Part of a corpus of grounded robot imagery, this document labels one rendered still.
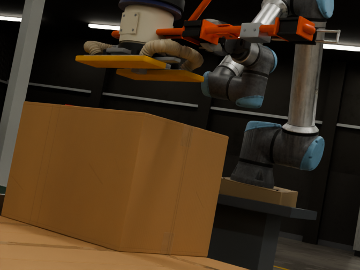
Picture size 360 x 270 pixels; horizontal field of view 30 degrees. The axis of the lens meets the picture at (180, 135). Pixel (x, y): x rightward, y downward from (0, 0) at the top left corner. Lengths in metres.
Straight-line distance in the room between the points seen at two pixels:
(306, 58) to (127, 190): 1.10
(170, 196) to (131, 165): 0.18
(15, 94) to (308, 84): 3.51
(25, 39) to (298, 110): 3.51
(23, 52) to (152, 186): 3.98
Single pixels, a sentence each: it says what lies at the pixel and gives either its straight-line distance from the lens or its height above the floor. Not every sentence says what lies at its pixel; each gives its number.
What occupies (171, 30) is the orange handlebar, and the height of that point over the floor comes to 1.24.
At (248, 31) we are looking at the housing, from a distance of 1.98.
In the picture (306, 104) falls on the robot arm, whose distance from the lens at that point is 2.76.
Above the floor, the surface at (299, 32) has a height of 1.22.
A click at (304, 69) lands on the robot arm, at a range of 2.73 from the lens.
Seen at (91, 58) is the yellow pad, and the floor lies 1.12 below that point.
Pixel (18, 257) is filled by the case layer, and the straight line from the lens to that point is 1.51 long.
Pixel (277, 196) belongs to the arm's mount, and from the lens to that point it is 2.79.
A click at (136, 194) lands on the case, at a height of 0.71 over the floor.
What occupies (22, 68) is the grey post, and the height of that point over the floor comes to 1.46.
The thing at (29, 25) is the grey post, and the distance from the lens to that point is 5.89.
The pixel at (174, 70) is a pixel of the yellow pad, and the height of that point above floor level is 1.13.
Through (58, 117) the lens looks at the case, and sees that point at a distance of 2.21.
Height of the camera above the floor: 0.77
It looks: 4 degrees up
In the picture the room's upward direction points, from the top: 10 degrees clockwise
